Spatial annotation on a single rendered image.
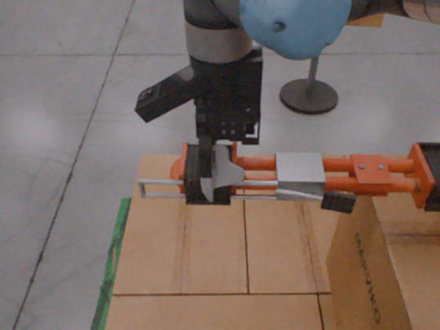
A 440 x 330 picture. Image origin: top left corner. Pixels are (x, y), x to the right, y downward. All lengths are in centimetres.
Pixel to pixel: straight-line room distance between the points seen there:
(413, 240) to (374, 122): 208
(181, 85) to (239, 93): 7
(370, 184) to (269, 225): 80
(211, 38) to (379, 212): 47
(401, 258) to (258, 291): 60
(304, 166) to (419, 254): 25
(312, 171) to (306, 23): 32
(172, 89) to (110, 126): 221
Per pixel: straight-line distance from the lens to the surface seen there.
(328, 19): 34
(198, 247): 133
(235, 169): 55
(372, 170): 64
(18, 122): 296
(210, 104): 51
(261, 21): 33
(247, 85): 49
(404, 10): 41
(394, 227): 77
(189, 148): 62
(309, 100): 283
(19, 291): 207
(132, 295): 128
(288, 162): 62
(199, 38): 45
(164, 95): 51
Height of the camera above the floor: 164
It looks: 45 degrees down
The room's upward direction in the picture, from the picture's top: straight up
